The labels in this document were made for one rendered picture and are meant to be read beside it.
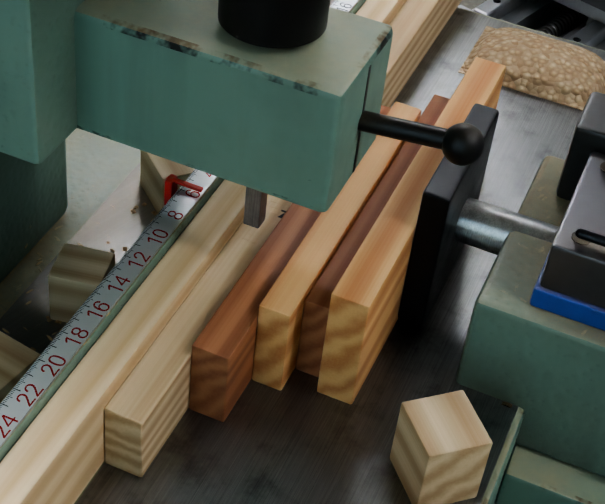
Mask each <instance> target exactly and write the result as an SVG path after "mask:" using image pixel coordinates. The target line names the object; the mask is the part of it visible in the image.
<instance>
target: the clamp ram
mask: <svg viewBox="0 0 605 504"><path fill-rule="evenodd" d="M498 117H499V111H498V110H497V109H494V108H491V107H487V106H484V105H481V104H478V103H476V104H474V105H473V107H472V109H471V110H470V112H469V114H468V116H467V117H466V119H465V121H464V122H463V123H469V124H472V125H474V126H475V127H477V128H478V129H479V130H480V131H481V133H482V135H483V137H484V143H485V145H484V150H483V153H482V155H481V156H480V158H479V159H478V160H477V161H476V162H474V163H473V164H470V165H466V166H459V165H455V164H453V163H451V162H450V161H449V160H448V159H446V157H445V156H444V157H443V159H442V160H441V162H440V164H439V166H438V167H437V169H436V171H435V172H434V174H433V176H432V178H431V179H430V181H429V183H428V185H427V186H426V188H425V190H424V191H423V194H422V199H421V204H420V209H419V214H418V218H417V223H416V228H415V233H414V238H413V243H412V248H411V253H410V258H409V263H408V267H407V272H406V277H405V282H404V287H403V292H402V297H401V302H400V307H399V311H398V318H400V319H402V320H405V321H407V322H410V323H413V324H416V325H418V326H422V325H423V324H424V322H425V320H426V318H427V316H428V314H429V312H430V310H431V308H432V306H433V304H434V302H435V300H436V298H437V296H438V294H439V293H440V291H441V289H442V287H443V285H444V283H445V281H446V279H447V277H448V275H449V273H450V271H451V269H452V267H453V265H454V263H455V261H456V259H457V257H458V255H459V253H460V251H461V249H462V247H463V245H464V244H467V245H470V246H473V247H476V248H479V249H481V250H484V251H487V252H490V253H493V254H496V255H498V253H499V251H500V249H501V247H502V245H503V242H504V240H505V238H506V237H507V236H508V234H509V233H510V232H514V231H518V232H521V233H524V234H527V235H530V236H533V237H536V238H538V239H541V240H544V241H547V242H550V243H553V240H554V238H555V236H556V233H557V231H558V229H559V227H558V226H555V225H552V224H549V223H546V222H543V221H540V220H537V219H534V218H531V217H528V216H525V215H522V214H519V213H516V212H513V211H510V210H507V209H504V208H501V207H498V206H495V205H492V204H489V203H486V202H483V201H480V200H478V199H479V195H480V190H481V186H482V182H483V178H484V174H485V170H486V166H487V162H488V158H489V154H490V149H491V145H492V141H493V137H494V133H495V129H496V125H497V121H498Z"/></svg>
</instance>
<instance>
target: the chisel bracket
mask: <svg viewBox="0 0 605 504"><path fill-rule="evenodd" d="M74 36H75V68H76V99H77V128H78V129H81V130H84V131H87V132H90V133H93V134H96V135H99V136H101V137H104V138H107V139H110V140H113V141H116V142H119V143H122V144H125V145H127V146H130V147H133V148H136V149H139V150H142V151H145V152H148V153H151V154H153V155H156V156H159V157H162V158H165V159H168V160H171V161H174V162H176V163H179V164H182V165H185V166H188V167H191V168H194V169H197V170H200V171H202V172H205V173H208V174H211V175H214V176H217V177H220V178H223V179H226V180H228V181H231V182H234V183H237V184H240V185H243V186H246V187H249V188H251V189H254V190H257V191H260V192H263V193H266V194H269V195H272V196H275V197H277V198H280V199H283V200H286V201H289V202H292V203H295V204H298V205H301V206H303V207H306V208H309V209H312V210H315V211H318V212H326V211H327V210H328V209H329V208H330V206H331V205H332V203H333V202H334V200H335V199H336V197H337V196H338V194H339V193H340V191H341V190H342V188H343V187H344V185H345V184H346V182H347V181H348V179H349V178H350V176H351V175H352V173H354V171H355V169H356V167H357V166H358V164H359V163H360V161H361V160H362V158H363V157H364V155H365V154H366V152H367V151H368V149H369V148H370V146H371V145H372V143H373V142H374V140H375V139H376V134H371V133H367V132H362V131H359V130H358V123H359V119H360V117H361V114H363V112H364V111H370V112H374V113H379V114H380V109H381V103H382V97H383V91H384V85H385V79H386V73H387V67H388V61H389V55H390V49H391V43H392V37H393V30H392V27H391V26H390V25H388V24H385V23H382V22H379V21H376V20H372V19H369V18H366V17H363V16H359V15H356V14H353V13H349V12H346V11H343V10H340V9H336V8H333V7H330V6H329V14H328V22H327V27H326V30H325V32H324V33H323V34H322V35H321V36H320V37H319V38H318V39H317V40H315V41H313V42H311V43H309V44H306V45H303V46H299V47H294V48H285V49H275V48H265V47H259V46H255V45H251V44H248V43H245V42H243V41H240V40H238V39H236V38H234V37H233V36H231V35H230V34H229V33H227V32H226V31H225V30H224V29H223V27H222V26H221V25H220V23H219V21H218V0H85V1H84V2H82V3H81V4H80V5H79V6H78V7H77V9H76V10H75V14H74Z"/></svg>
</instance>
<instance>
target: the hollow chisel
mask: <svg viewBox="0 0 605 504"><path fill-rule="evenodd" d="M267 195H268V194H266V193H263V192H260V191H257V190H254V189H251V188H249V187H246V195H245V207H244V219H243V223H244V224H246V225H249V226H252V227H254V228H257V229H258V228H259V227H260V226H261V224H262V223H263V222H264V220H265V215H266V205H267Z"/></svg>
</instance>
